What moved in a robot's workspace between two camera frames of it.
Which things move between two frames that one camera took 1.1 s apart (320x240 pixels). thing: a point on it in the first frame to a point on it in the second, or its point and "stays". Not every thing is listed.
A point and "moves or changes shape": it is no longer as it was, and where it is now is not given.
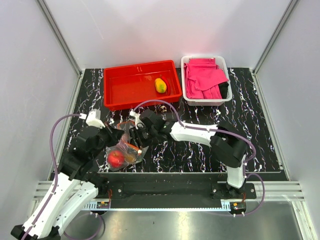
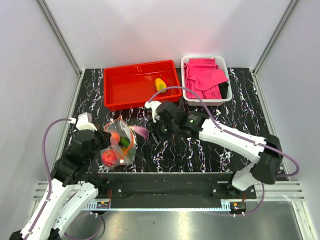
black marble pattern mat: x=244 y=116 stays
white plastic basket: x=221 y=62 stays
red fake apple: x=116 y=159 to x=109 y=157
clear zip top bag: x=125 y=153 moves or changes shape
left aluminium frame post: x=56 y=31 stays
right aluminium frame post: x=274 y=38 stays
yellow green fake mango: x=160 y=86 stays
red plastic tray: x=128 y=86 stays
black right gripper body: x=144 y=135 to x=160 y=130
